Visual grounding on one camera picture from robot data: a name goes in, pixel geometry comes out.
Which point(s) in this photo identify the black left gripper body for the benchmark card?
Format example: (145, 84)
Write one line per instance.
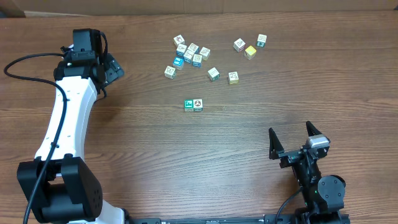
(113, 70)

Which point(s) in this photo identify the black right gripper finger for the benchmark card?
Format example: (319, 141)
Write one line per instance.
(311, 129)
(275, 146)

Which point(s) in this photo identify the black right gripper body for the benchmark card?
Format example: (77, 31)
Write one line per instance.
(290, 158)

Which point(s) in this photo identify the wooden block green letter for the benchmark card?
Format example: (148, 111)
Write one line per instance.
(188, 105)

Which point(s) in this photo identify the wooden block soccer ball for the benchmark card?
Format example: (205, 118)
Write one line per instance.
(198, 105)

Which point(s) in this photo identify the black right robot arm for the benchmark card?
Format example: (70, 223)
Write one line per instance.
(323, 195)

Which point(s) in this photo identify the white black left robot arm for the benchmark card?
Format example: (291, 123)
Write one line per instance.
(58, 185)

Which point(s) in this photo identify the blue top wooden block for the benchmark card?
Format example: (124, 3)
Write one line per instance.
(178, 63)

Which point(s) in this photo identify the wooden block blue side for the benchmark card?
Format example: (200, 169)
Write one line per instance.
(181, 49)

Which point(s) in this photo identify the wooden block blue letter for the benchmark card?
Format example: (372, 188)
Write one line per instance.
(197, 60)

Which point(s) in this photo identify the wooden block red picture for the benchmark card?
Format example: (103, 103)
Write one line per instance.
(178, 40)

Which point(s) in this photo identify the wooden block blue edge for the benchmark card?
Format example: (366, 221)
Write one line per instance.
(193, 48)

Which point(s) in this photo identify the wooden block tan picture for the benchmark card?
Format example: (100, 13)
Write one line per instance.
(205, 53)

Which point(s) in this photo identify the wooden block green R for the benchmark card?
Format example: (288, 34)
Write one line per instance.
(213, 74)

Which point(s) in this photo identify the wooden block yellow side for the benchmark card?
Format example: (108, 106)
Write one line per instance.
(233, 78)

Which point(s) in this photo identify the brown cardboard backdrop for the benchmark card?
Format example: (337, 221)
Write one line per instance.
(21, 8)

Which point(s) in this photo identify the wooden block red side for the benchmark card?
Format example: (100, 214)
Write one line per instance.
(239, 45)

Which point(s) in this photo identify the yellow top wooden block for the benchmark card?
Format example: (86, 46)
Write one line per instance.
(250, 52)

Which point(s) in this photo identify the wooden block green four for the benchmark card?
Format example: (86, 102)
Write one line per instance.
(261, 40)

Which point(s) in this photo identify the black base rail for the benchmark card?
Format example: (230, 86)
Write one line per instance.
(265, 219)

